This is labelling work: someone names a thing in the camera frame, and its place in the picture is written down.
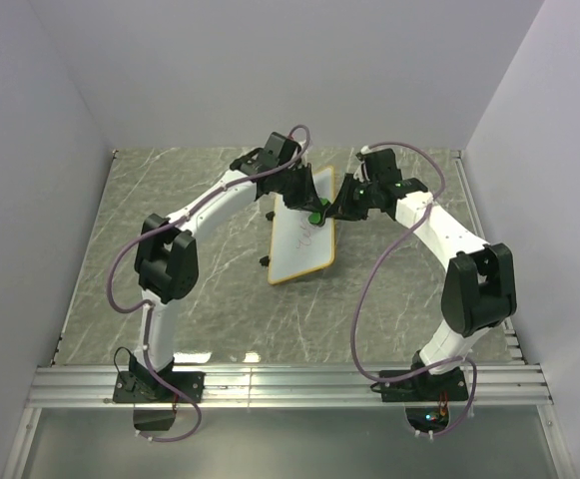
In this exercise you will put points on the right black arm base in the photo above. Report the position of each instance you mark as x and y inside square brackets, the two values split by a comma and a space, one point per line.
[425, 387]

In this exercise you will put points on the aluminium right side rail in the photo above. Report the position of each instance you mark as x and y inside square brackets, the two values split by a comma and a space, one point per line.
[495, 294]

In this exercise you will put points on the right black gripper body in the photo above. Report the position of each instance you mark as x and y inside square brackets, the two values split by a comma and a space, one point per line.
[366, 197]

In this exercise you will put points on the yellow framed whiteboard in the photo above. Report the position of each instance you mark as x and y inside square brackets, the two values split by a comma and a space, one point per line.
[302, 234]

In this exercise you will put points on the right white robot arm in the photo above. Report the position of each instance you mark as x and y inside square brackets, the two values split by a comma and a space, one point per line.
[420, 213]

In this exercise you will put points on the aluminium rail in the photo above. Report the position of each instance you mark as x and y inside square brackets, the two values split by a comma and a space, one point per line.
[281, 421]
[495, 294]

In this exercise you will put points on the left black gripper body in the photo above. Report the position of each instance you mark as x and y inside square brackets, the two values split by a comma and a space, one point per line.
[289, 178]

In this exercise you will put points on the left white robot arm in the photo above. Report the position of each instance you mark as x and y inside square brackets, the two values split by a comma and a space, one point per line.
[167, 255]

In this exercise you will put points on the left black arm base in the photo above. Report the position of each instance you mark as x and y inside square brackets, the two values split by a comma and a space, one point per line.
[137, 385]

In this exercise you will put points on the green whiteboard eraser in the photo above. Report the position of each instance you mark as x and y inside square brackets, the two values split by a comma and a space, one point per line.
[317, 218]

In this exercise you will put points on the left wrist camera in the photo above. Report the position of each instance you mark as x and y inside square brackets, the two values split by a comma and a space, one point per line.
[281, 148]

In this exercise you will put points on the aluminium front rail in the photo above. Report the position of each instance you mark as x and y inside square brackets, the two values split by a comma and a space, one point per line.
[281, 421]

